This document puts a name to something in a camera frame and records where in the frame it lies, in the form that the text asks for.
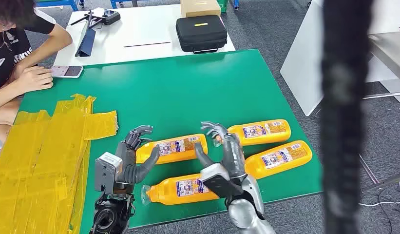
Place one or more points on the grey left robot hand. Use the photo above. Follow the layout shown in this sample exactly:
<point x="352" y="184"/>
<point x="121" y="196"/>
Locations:
<point x="127" y="161"/>

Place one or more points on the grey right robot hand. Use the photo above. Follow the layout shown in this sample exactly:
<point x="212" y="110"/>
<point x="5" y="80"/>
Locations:
<point x="233" y="155"/>

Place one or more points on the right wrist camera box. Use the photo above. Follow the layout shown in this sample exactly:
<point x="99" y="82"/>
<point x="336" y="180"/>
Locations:
<point x="217" y="181"/>

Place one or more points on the stainless steel table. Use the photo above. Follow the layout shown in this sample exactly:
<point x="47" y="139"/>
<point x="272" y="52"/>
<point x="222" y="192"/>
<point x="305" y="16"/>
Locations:
<point x="391" y="51"/>

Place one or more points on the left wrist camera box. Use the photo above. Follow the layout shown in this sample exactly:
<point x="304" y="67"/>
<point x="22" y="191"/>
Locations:
<point x="106" y="172"/>

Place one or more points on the blue metal frame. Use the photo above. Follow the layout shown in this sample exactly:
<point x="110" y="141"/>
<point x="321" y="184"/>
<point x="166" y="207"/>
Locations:
<point x="62" y="3"/>
<point x="122" y="2"/>

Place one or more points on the green plastic crate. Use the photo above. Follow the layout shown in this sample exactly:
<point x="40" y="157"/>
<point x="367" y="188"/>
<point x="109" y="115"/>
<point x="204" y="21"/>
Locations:
<point x="223" y="5"/>

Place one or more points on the yellow tape sheet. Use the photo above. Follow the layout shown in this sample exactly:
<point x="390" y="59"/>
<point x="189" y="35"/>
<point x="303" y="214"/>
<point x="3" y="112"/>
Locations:
<point x="35" y="168"/>

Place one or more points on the dark blue tablet stand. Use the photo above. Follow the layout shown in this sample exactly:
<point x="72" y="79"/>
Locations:
<point x="86" y="42"/>

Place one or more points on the black carrying case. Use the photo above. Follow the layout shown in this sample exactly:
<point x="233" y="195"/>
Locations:
<point x="201" y="34"/>

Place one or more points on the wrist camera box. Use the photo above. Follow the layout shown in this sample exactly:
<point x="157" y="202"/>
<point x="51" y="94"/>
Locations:
<point x="217" y="181"/>
<point x="106" y="172"/>

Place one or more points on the white smartphone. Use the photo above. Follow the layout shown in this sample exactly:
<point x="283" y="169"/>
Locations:
<point x="69" y="71"/>

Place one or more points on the white panel board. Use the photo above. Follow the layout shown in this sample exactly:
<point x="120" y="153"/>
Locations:
<point x="303" y="64"/>

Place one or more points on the thin black strip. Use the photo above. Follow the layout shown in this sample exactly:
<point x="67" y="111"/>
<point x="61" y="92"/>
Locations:
<point x="148" y="44"/>

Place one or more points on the black remote controller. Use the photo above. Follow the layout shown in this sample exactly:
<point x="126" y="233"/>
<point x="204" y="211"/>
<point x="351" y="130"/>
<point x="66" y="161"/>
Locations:
<point x="110" y="16"/>

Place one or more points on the orange detergent bottle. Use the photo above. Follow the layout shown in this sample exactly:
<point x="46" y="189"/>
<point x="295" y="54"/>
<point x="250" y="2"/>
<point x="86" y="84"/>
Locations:
<point x="280" y="158"/>
<point x="174" y="148"/>
<point x="261" y="131"/>
<point x="167" y="190"/>

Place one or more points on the person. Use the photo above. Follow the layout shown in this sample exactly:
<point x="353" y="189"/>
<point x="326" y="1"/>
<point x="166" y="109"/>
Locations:
<point x="12" y="55"/>

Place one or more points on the cardboard box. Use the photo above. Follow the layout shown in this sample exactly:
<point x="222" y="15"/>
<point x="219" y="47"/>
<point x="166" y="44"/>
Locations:
<point x="199" y="8"/>

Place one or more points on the white table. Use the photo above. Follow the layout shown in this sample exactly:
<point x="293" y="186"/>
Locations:
<point x="138" y="29"/>

